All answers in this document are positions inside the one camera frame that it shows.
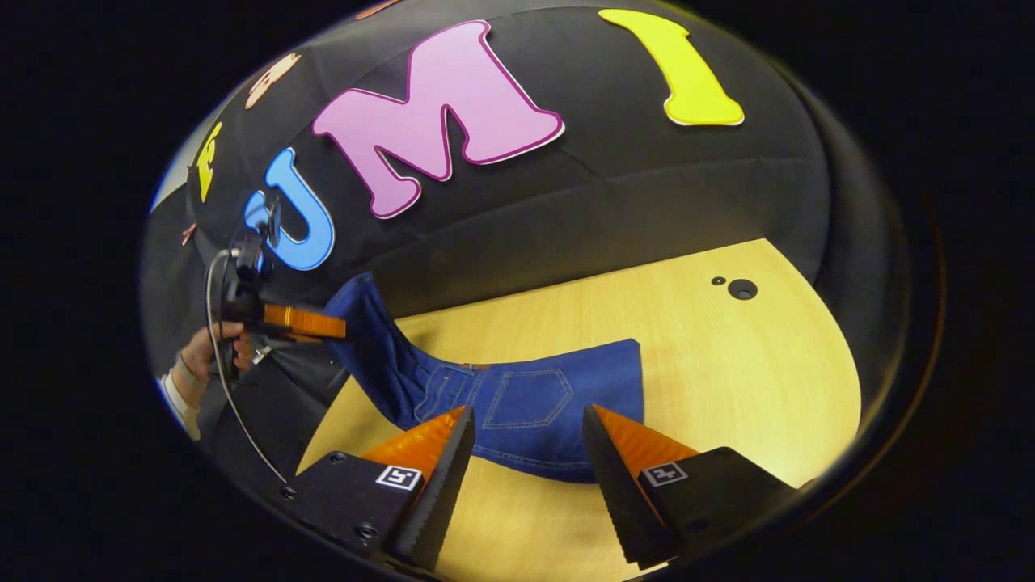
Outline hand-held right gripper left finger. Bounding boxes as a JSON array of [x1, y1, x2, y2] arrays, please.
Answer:
[[283, 406, 476, 571]]

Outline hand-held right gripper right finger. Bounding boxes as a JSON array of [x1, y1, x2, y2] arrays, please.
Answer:
[[582, 404, 801, 571]]

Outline blue denim jeans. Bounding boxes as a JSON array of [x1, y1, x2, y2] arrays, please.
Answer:
[[323, 272, 645, 484]]

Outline black backdrop cloth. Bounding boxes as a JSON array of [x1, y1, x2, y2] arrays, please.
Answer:
[[142, 0, 898, 486]]

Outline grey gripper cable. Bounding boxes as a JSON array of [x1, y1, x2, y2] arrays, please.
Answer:
[[205, 249, 289, 486]]

